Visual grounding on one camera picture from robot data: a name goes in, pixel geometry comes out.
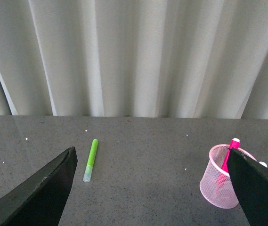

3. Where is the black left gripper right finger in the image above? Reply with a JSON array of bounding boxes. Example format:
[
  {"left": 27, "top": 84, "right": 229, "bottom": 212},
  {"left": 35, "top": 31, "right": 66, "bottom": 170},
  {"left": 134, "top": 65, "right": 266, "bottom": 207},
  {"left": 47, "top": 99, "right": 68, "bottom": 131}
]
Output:
[{"left": 227, "top": 148, "right": 268, "bottom": 226}]

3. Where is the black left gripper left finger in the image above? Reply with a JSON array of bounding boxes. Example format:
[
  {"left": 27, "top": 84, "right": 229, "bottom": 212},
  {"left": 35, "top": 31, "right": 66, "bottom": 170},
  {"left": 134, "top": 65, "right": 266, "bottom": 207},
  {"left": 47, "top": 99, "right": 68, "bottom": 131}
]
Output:
[{"left": 0, "top": 147, "right": 78, "bottom": 226}]

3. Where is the pink highlighter pen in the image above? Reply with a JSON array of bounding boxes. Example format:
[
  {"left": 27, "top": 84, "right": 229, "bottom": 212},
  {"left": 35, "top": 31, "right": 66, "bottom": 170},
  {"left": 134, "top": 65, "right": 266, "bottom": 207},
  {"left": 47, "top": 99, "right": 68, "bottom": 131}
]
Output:
[{"left": 216, "top": 138, "right": 240, "bottom": 193}]

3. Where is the purple highlighter pen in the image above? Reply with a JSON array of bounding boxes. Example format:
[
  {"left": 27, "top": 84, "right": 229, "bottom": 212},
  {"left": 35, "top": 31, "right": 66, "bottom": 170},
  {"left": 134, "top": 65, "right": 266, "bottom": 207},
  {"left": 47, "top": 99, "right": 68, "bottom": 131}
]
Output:
[{"left": 259, "top": 161, "right": 268, "bottom": 168}]

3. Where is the pink mesh pen cup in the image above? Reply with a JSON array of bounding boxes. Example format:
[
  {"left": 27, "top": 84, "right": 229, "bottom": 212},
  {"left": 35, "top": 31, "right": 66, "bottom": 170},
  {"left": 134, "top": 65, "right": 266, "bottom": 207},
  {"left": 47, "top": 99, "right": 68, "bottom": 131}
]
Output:
[{"left": 199, "top": 138, "right": 255, "bottom": 209}]

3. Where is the green highlighter pen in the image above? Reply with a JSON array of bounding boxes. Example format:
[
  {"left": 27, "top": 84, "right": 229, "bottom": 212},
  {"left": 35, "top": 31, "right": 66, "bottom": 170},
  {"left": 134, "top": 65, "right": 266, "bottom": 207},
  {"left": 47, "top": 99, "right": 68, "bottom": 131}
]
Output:
[{"left": 83, "top": 139, "right": 98, "bottom": 182}]

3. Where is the white pleated curtain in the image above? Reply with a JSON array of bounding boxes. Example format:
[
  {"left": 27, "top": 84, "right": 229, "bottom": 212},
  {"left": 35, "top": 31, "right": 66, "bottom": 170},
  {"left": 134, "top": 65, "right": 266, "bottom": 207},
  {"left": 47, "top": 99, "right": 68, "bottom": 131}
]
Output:
[{"left": 0, "top": 0, "right": 268, "bottom": 119}]

